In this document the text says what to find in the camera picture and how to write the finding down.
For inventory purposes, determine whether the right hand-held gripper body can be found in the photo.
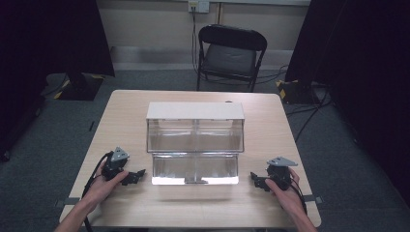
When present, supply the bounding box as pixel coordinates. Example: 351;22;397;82
265;156;299;191

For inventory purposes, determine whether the black wall socket cable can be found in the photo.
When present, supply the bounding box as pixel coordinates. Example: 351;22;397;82
190;6;200;75

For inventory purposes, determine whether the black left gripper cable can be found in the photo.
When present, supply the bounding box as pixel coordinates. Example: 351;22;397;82
80;152;114;232

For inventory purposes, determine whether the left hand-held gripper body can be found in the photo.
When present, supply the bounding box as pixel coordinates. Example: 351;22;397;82
102;146;131;182

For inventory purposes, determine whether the black floor cable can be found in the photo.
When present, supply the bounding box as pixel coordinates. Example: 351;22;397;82
206;64;290;87
285;90;334;143

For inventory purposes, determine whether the grey table edge strap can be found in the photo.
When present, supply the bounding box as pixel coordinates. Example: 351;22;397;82
303;194;325;205
54;196;81;209

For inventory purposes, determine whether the white-topped clear drawer cabinet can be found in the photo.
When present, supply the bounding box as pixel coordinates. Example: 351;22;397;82
145;101;246;187

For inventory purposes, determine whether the person's left hand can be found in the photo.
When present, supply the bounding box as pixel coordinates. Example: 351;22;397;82
81;159;130;211

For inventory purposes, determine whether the clear plastic drawer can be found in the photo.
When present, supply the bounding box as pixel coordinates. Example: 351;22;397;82
146;118;245;154
151;152;240;187

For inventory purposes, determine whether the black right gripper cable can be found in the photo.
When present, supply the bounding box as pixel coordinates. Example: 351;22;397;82
288;177;308;217

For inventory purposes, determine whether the black folding chair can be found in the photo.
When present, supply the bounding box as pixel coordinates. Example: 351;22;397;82
195;23;269;94

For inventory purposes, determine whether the person's right hand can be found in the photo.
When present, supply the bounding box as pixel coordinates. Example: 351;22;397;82
264;167;308;218

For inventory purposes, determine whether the black stand base striped tape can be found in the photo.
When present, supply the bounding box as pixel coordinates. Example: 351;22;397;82
52;72;106;102
275;78;321;105

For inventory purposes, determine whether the white wall socket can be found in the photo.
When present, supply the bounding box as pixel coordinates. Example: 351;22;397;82
188;0;211;15

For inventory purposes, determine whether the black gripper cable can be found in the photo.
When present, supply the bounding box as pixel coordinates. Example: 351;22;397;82
80;152;114;232
288;177;308;217

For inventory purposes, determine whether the dark curtain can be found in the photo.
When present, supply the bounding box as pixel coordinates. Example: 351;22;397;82
284;0;410;207
0;0;116;163

